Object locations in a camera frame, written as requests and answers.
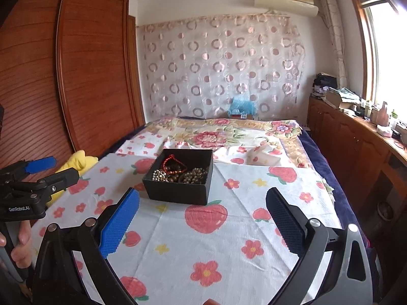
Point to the metal bowl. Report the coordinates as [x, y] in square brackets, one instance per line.
[386, 211]

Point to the blue fluffy cloth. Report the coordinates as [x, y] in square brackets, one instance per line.
[241, 104]

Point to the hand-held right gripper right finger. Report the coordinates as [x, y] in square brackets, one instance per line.
[286, 219]

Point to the navy bedspread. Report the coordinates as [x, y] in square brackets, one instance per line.
[330, 178]

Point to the small brown box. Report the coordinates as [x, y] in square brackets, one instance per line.
[242, 116]

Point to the yellow plush toy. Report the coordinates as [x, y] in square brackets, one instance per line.
[79, 162]

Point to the circle pattern sheer curtain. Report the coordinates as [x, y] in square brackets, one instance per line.
[222, 66]

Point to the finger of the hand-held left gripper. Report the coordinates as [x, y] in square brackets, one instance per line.
[63, 178]
[39, 164]

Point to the wooden frame window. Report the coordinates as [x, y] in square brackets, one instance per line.
[381, 54]

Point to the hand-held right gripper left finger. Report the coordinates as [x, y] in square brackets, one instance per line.
[120, 222]

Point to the wooden side cabinet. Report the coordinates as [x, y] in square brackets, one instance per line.
[349, 146]

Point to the wooden wardrobe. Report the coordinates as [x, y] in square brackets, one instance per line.
[79, 70]

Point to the window curtain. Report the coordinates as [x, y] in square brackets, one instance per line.
[334, 38]

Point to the person's left hand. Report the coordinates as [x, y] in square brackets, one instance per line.
[22, 251]

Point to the pink bottle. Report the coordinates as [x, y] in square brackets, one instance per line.
[383, 114]

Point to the black jewelry box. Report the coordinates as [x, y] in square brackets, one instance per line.
[178, 192]

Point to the floral blanket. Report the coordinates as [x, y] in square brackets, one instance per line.
[206, 138]

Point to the strawberry print bed sheet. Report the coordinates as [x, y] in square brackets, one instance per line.
[206, 247]

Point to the clutter pile on cabinet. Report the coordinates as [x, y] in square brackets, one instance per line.
[337, 95]

